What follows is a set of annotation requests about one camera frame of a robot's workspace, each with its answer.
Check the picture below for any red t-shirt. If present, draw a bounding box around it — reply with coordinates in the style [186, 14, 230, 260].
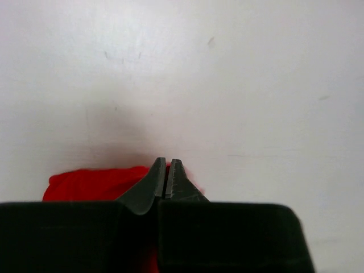
[42, 162, 205, 273]

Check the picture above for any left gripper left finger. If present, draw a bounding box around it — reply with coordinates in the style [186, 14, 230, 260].
[117, 158, 166, 216]

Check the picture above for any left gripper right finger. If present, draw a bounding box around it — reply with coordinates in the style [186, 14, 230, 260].
[165, 159, 209, 202]

